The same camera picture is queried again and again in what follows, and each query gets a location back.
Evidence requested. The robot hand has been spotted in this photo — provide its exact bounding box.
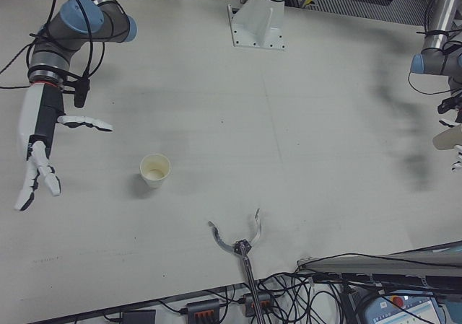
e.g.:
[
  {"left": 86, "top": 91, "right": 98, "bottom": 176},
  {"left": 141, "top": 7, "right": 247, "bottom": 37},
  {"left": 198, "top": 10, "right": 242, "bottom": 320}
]
[
  {"left": 13, "top": 81, "right": 115, "bottom": 212},
  {"left": 438, "top": 118, "right": 462, "bottom": 174}
]

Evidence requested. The beige paper cup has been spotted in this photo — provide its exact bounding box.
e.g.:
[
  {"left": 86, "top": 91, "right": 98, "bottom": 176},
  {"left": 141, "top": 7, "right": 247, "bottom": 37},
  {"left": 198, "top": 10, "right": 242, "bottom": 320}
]
[
  {"left": 139, "top": 153, "right": 171, "bottom": 191},
  {"left": 432, "top": 123, "right": 462, "bottom": 152}
]

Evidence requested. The reacher grabber with green handle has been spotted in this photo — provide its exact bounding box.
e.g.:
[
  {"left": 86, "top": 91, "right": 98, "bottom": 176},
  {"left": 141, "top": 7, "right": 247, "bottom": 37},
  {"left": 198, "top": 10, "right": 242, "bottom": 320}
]
[{"left": 207, "top": 208, "right": 267, "bottom": 324}]

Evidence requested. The teach pendant with red button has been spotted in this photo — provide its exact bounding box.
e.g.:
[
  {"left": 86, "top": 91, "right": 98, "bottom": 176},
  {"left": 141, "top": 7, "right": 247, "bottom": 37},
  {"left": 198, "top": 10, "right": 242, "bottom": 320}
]
[{"left": 356, "top": 289, "right": 448, "bottom": 324}]

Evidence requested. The grey ribbed floor mat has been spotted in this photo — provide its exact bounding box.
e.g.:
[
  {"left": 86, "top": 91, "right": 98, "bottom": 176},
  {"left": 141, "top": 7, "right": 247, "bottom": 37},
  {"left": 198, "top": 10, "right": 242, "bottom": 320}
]
[{"left": 284, "top": 0, "right": 434, "bottom": 25}]

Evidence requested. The black flat box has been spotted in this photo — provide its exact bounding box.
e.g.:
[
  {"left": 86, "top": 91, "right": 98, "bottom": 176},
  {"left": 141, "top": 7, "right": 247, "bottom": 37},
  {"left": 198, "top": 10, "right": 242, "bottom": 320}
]
[{"left": 121, "top": 310, "right": 157, "bottom": 324}]

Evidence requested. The black power strip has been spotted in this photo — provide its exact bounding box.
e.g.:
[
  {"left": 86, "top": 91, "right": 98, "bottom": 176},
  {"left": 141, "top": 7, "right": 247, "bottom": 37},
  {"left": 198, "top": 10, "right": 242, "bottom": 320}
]
[
  {"left": 242, "top": 292, "right": 272, "bottom": 317},
  {"left": 184, "top": 297, "right": 222, "bottom": 321}
]

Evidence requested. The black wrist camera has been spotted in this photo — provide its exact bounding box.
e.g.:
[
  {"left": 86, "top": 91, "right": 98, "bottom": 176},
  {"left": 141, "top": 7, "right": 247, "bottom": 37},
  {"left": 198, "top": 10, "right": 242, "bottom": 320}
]
[
  {"left": 436, "top": 96, "right": 462, "bottom": 115},
  {"left": 73, "top": 77, "right": 92, "bottom": 109}
]

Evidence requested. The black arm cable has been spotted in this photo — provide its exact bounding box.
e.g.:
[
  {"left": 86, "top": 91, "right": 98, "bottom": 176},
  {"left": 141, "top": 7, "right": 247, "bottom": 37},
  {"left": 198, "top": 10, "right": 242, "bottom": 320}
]
[{"left": 0, "top": 0, "right": 106, "bottom": 91}]

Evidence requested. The aluminium profile post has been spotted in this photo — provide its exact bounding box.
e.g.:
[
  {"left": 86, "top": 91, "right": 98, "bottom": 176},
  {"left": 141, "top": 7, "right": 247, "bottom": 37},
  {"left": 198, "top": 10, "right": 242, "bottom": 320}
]
[{"left": 296, "top": 240, "right": 462, "bottom": 280}]

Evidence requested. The black cable over post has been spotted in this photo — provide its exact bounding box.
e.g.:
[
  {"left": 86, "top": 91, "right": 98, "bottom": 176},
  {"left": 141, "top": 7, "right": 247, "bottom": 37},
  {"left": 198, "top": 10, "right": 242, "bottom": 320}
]
[{"left": 297, "top": 253, "right": 462, "bottom": 269}]

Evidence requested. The white metal pedestal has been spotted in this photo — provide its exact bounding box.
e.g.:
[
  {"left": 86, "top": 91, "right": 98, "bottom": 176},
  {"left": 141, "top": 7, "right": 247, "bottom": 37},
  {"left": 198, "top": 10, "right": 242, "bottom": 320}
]
[{"left": 226, "top": 0, "right": 289, "bottom": 52}]

